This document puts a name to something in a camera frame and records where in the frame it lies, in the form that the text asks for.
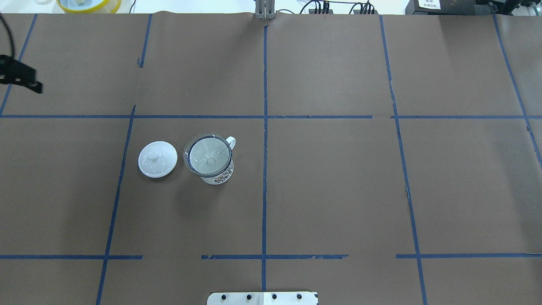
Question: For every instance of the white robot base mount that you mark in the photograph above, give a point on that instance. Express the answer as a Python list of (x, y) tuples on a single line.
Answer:
[(264, 298)]

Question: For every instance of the white ceramic lid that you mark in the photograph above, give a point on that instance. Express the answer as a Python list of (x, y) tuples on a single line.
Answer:
[(157, 159)]

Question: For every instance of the yellow tape roll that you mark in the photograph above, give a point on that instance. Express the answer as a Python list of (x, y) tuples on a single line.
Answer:
[(89, 6)]

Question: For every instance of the clear plastic funnel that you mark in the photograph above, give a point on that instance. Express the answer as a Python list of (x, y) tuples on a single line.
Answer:
[(207, 156)]

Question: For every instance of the white enamel mug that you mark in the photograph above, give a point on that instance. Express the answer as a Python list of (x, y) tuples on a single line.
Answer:
[(218, 176)]

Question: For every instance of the black electronics box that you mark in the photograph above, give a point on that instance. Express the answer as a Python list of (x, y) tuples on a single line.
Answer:
[(447, 7)]

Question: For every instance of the aluminium frame post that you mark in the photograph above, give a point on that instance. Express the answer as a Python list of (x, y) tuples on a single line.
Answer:
[(265, 9)]

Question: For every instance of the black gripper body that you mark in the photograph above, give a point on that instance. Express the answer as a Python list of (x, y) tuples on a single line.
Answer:
[(17, 73)]

